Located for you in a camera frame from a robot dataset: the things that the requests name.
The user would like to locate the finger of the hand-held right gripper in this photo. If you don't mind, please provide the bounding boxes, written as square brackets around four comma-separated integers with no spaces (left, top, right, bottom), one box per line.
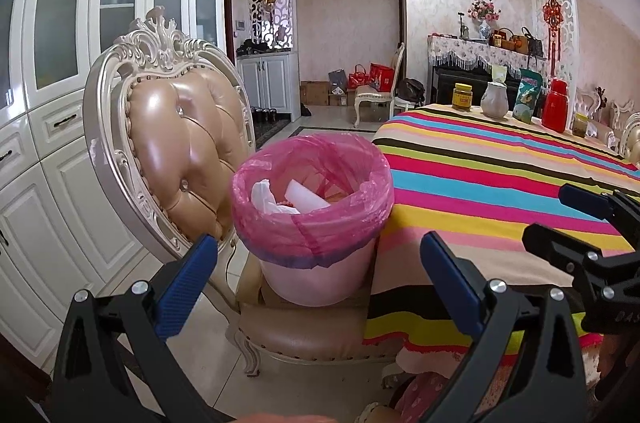
[558,183,640,230]
[521,223,626,289]

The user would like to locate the red knot hanging ornament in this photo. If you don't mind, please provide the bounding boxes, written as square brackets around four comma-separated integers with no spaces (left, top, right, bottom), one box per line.
[542,0,563,64]

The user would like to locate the yellow lid glass jar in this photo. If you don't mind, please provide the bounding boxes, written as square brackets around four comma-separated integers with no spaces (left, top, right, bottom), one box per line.
[452,83,473,111]

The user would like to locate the floral lace cover cloth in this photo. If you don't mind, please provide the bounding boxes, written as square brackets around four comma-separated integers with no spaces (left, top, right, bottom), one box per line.
[426,34,551,76]

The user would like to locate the white ceramic teapot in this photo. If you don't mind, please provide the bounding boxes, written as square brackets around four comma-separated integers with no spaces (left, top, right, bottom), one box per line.
[481,80,510,120]

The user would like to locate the low white cabinet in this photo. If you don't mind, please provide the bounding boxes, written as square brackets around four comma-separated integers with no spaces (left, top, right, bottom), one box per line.
[236,52,301,124]

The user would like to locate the pink plastic bin liner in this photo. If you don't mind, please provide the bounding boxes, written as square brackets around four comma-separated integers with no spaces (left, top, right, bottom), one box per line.
[231,136,395,269]

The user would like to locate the person's right hand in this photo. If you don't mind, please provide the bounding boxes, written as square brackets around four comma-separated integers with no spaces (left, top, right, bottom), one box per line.
[597,329,640,384]

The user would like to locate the tall white glass-door cabinet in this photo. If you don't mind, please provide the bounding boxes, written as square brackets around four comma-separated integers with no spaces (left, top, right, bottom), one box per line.
[0,0,226,374]

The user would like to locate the pink flower bouquet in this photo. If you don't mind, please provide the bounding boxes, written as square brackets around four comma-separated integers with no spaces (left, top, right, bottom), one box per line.
[467,0,501,21]

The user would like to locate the pale pink waste bin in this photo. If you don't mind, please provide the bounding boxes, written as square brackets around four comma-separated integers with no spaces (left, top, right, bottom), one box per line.
[257,235,378,308]

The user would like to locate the white lattice screen with ornament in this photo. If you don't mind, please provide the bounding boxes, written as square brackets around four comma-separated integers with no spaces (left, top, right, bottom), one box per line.
[529,0,581,104]

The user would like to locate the dark brown bag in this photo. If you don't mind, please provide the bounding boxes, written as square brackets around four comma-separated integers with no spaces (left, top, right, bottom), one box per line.
[395,78,426,108]

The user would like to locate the green snack bag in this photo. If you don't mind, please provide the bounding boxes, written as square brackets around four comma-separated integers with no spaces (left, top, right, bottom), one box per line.
[512,68,543,125]

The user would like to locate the black handbag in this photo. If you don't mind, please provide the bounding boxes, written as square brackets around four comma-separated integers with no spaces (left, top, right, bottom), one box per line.
[521,26,545,56]

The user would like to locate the white ornate side chair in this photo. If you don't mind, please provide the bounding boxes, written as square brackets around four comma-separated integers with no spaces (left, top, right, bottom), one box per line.
[354,42,407,129]

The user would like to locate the black bag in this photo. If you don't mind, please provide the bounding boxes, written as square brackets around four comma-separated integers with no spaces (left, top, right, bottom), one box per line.
[236,40,271,56]

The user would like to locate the white ornate sofa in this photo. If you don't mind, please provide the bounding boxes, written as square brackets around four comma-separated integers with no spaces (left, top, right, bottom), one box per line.
[575,86,636,139]

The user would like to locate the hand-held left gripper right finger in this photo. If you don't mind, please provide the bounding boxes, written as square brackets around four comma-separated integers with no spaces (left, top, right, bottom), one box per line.
[420,230,591,423]

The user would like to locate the red thermos jug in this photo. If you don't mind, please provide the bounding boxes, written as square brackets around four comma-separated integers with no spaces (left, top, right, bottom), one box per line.
[542,78,568,133]

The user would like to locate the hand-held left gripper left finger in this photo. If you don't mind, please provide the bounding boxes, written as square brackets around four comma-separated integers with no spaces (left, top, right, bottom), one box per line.
[50,233,219,423]

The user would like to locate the beige tufted ornate chair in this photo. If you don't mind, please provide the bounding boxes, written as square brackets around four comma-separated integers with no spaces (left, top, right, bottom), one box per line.
[620,112,640,169]
[82,6,401,376]

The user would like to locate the colourful striped tablecloth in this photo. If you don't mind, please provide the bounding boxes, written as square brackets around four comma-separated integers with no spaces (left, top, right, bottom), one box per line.
[362,103,640,384]

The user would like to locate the red gift box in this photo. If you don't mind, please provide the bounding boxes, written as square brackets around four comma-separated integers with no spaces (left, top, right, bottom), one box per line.
[369,63,396,91]

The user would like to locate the cardboard box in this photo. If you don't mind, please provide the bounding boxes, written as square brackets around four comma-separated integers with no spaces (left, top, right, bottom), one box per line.
[300,80,331,106]

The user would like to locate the red gift bag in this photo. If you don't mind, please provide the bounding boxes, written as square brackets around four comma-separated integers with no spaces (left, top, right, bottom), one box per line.
[348,64,370,90]

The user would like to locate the person's pink patterned clothing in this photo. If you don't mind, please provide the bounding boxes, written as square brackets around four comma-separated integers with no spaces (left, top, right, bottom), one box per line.
[390,373,468,423]

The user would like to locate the black upright piano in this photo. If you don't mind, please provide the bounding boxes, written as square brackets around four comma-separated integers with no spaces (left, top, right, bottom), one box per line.
[432,63,526,106]

